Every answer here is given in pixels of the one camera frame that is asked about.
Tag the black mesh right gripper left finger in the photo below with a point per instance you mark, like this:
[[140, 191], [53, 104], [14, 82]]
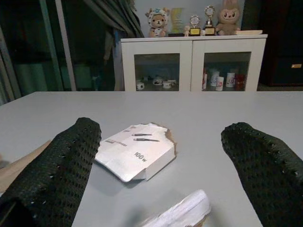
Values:
[[59, 165]]

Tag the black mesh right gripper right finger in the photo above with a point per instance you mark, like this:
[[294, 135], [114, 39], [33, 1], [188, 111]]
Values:
[[265, 163]]

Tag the brown cardboard sheet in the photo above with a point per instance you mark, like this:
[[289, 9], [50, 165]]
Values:
[[16, 163]]

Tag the red mug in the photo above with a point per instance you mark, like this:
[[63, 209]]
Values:
[[239, 81]]

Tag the white cup with purple print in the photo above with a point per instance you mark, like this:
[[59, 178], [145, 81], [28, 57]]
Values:
[[230, 79]]

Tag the white cup with red logo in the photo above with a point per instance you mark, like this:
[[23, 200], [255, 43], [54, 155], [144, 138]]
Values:
[[219, 83]]

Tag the torn white cardboard piece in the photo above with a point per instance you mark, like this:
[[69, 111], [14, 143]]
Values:
[[180, 212]]

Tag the white tumbler with blue print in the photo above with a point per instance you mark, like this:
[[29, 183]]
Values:
[[214, 77]]

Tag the red and white box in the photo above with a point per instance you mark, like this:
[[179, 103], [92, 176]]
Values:
[[204, 81]]

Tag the white mug with black print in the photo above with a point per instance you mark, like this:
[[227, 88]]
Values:
[[140, 85]]

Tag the dark wooden cabinet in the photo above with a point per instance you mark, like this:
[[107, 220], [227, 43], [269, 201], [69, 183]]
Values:
[[281, 42]]

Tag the white glass-door cabinet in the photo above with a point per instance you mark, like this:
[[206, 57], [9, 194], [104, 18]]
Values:
[[193, 62]]

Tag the white teacup with red print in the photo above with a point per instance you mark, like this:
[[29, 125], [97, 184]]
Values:
[[168, 84]]

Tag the white teacup with dark print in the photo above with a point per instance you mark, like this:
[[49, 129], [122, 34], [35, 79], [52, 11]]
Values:
[[157, 82]]

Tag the flat beige book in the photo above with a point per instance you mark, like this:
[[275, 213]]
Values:
[[249, 32]]

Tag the beige long-eared monster plush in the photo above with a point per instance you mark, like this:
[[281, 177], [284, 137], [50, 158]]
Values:
[[228, 17]]

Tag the tall gold trophy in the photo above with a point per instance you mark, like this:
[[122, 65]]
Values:
[[209, 21]]

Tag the small gold trophy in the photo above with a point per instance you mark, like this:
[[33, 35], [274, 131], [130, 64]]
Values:
[[194, 26]]

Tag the small baby doll figurine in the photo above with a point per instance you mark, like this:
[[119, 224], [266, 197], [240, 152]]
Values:
[[187, 30]]

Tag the grey green curtain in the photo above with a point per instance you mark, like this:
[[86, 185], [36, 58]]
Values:
[[113, 21]]

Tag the clear acrylic award plaque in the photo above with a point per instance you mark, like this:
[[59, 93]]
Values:
[[177, 21]]

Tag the bear plush in cow hood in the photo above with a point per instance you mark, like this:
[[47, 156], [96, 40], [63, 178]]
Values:
[[157, 22]]

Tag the sliding glass door frame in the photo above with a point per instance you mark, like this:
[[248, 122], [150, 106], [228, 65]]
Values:
[[65, 45]]

